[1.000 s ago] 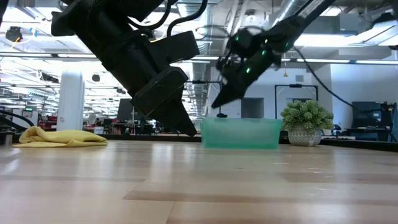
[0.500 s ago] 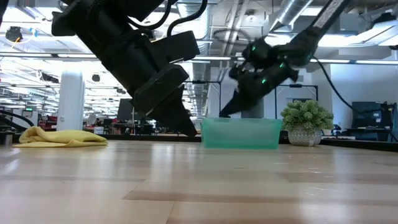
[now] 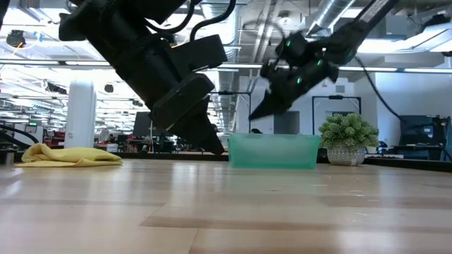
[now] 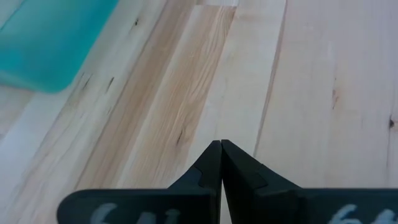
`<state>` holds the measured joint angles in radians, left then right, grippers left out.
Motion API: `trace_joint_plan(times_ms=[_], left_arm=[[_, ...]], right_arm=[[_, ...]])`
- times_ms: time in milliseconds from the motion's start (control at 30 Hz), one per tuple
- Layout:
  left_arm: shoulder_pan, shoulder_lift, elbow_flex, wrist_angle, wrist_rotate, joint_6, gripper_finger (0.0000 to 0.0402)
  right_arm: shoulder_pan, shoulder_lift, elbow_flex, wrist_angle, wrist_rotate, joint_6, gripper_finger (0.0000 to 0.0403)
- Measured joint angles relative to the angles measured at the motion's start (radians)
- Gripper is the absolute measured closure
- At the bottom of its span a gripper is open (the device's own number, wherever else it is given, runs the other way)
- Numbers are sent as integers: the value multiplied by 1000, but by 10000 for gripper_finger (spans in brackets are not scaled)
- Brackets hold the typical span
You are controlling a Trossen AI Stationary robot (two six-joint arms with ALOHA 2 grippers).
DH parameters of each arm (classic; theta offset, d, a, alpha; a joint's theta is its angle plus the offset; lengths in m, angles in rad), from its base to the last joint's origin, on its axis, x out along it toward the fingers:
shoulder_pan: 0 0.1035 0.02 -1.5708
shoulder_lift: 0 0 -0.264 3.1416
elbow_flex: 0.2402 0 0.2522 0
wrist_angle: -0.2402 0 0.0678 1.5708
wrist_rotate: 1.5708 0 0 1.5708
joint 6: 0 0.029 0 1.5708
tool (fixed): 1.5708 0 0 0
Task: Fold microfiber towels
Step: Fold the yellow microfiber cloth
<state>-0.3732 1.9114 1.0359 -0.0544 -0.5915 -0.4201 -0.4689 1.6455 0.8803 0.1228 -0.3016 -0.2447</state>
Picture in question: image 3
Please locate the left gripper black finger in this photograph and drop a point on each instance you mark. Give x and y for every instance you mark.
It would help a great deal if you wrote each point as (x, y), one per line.
(187, 109)

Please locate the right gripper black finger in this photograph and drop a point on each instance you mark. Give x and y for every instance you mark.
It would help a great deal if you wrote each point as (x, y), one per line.
(272, 106)

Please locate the teal translucent plastic bin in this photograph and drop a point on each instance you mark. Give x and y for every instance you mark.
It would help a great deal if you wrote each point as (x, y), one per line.
(275, 151)

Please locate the yellow microfiber towel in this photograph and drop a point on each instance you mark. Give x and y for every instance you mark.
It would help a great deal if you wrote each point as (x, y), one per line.
(70, 155)

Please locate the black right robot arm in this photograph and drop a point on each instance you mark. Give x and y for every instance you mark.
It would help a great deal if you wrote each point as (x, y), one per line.
(346, 35)

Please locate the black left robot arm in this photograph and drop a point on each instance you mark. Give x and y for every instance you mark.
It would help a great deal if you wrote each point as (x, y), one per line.
(148, 8)

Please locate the grey door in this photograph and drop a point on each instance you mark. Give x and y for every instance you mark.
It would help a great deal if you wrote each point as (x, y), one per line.
(287, 123)

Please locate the black round ceiling speaker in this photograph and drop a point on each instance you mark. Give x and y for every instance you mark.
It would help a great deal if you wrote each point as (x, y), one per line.
(108, 88)

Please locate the black computer monitor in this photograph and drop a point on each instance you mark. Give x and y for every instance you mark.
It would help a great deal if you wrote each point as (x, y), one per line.
(141, 123)

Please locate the black keyboard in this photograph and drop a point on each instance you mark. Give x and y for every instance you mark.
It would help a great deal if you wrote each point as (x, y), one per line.
(159, 155)

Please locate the round white ceiling sensor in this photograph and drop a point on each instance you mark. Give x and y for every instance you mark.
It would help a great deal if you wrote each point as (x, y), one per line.
(285, 19)

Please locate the artificial plant in patterned pot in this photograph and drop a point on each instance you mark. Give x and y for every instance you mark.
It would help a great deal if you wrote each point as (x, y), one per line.
(346, 134)

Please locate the white building pillar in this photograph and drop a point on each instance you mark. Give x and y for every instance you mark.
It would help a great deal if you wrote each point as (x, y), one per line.
(80, 113)

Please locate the red tool cabinet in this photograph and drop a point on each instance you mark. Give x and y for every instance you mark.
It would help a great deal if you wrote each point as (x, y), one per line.
(56, 137)

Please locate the green exit sign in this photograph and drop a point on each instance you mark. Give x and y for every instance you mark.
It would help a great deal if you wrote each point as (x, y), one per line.
(32, 123)

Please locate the dark desk monitor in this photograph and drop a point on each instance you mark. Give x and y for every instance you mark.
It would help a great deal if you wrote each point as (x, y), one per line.
(420, 130)

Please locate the grey wall vent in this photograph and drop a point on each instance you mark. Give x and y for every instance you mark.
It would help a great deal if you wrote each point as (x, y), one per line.
(340, 88)

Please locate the corrugated silver duct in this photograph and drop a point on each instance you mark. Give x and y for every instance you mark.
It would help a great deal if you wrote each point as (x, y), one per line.
(226, 81)

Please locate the slanted silver ventilation duct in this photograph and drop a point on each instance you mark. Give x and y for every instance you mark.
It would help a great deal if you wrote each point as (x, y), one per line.
(328, 14)

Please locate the long ceiling light rail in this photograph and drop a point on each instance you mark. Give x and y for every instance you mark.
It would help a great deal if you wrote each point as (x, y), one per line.
(35, 62)

